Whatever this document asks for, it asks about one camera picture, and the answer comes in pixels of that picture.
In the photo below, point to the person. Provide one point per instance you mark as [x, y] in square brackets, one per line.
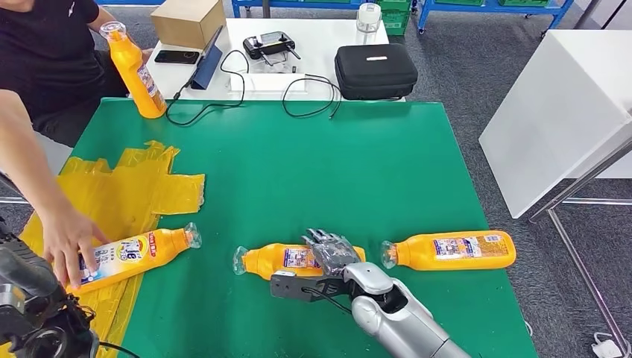
[44, 59]

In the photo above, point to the steel table leg frame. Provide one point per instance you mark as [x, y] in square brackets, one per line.
[602, 201]

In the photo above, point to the brown cardboard box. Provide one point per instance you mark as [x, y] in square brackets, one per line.
[187, 22]

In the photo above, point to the green plastic crate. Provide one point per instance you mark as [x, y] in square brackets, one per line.
[396, 21]

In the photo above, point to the orange detergent bottle clear cap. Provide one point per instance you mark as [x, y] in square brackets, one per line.
[138, 84]
[266, 262]
[148, 252]
[419, 253]

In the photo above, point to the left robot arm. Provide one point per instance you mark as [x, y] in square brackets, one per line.
[59, 321]

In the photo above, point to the person's right forearm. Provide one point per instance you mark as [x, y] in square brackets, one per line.
[24, 158]

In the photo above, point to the white bench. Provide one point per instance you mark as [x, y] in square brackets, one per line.
[54, 153]

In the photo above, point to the blue metal trolley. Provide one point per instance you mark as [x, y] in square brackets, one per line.
[493, 7]

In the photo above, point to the person's right hand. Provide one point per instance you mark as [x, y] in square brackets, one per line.
[69, 237]

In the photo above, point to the white table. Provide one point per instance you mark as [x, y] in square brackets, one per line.
[558, 123]

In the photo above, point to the black remote controller with screen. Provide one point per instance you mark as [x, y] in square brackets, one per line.
[269, 45]

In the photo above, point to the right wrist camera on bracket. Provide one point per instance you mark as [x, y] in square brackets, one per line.
[289, 286]

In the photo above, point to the black smartphone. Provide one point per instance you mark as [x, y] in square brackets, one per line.
[177, 57]

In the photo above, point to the white power adapter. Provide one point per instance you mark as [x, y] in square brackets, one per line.
[606, 348]

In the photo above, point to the blue tablet folio case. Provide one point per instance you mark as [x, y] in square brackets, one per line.
[207, 68]

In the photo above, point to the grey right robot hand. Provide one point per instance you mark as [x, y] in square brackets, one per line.
[333, 252]

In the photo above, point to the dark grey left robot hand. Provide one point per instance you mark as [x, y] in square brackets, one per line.
[24, 269]

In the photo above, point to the black zip carrying case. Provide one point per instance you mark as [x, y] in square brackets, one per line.
[375, 71]

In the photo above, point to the person's left forearm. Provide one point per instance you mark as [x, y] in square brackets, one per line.
[101, 19]

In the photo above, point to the yellow taped plastic sheet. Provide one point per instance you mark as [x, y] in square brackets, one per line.
[123, 197]

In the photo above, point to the white desk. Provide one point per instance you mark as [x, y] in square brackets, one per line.
[321, 35]

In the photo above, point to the clear plastic jar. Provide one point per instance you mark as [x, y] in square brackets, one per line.
[369, 23]

